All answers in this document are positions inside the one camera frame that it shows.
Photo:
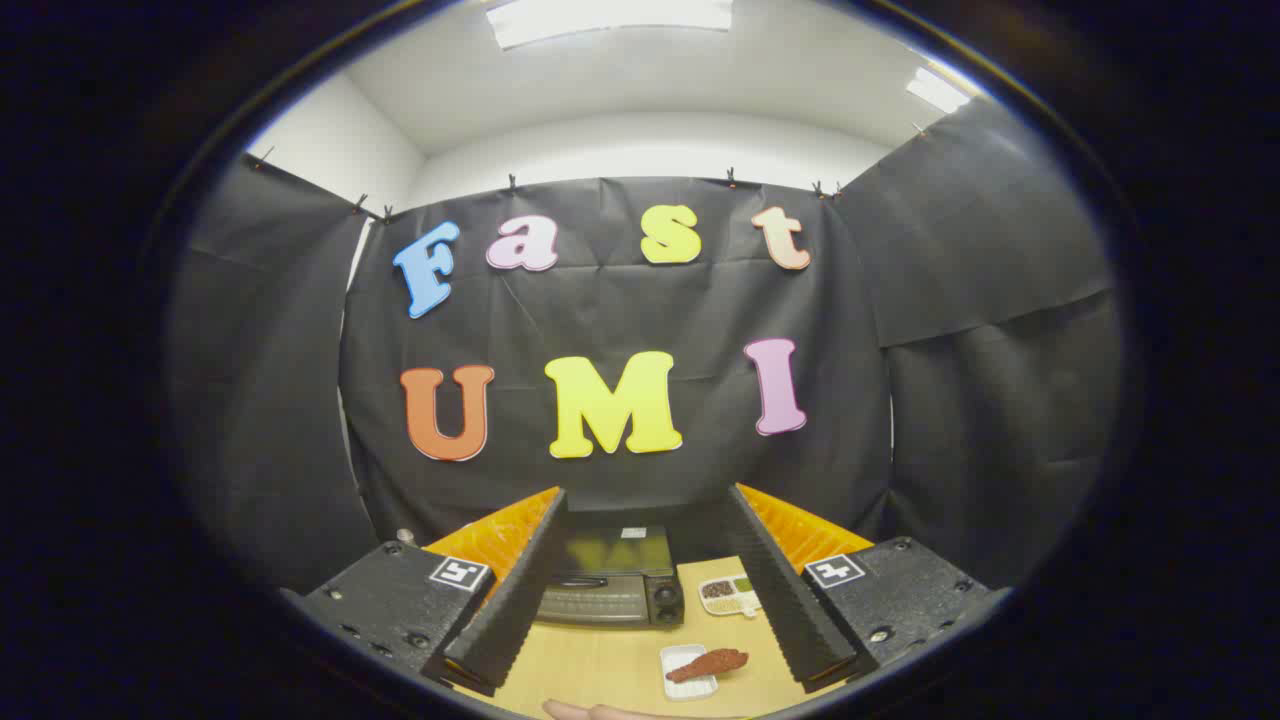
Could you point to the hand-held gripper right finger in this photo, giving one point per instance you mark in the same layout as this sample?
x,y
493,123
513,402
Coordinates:
x,y
785,600

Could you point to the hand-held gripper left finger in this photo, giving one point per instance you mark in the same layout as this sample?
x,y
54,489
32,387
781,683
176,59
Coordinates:
x,y
505,610

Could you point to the red meat slice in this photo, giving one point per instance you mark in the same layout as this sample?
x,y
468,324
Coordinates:
x,y
708,664

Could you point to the black toaster oven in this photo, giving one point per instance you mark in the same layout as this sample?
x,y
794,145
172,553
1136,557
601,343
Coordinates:
x,y
610,602

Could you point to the white divided dish with grains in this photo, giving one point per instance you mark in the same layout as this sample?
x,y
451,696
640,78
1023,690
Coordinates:
x,y
722,596

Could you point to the small white plastic tray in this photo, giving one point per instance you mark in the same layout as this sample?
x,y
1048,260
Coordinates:
x,y
690,688

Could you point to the small ceiling light panel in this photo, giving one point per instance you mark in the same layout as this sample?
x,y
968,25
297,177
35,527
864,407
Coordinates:
x,y
937,90

